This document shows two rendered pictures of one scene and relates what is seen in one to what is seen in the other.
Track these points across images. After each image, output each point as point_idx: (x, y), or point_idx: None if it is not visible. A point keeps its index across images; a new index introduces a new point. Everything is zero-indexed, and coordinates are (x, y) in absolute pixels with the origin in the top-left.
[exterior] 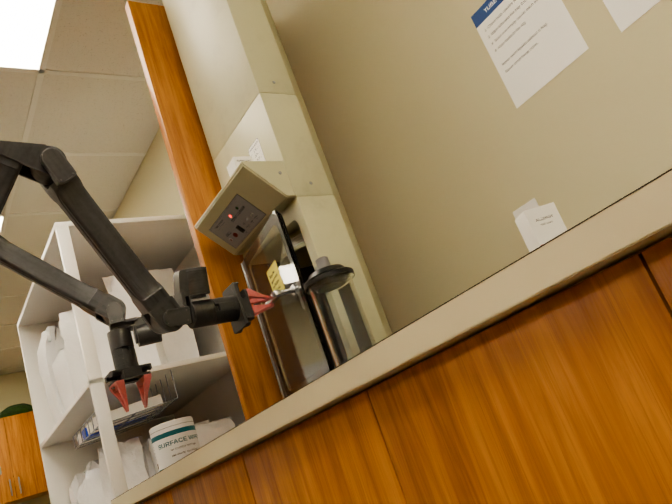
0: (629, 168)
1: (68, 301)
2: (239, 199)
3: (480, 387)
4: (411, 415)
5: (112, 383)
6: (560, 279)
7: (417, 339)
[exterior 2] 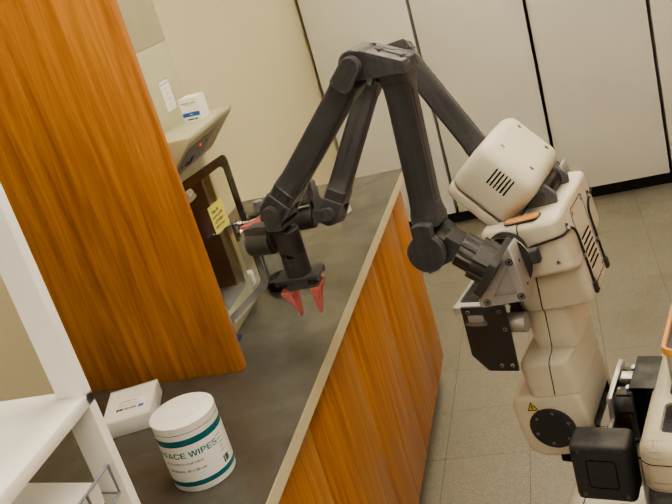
0: None
1: (309, 178)
2: (211, 133)
3: (383, 240)
4: (377, 255)
5: (322, 278)
6: (394, 203)
7: (384, 221)
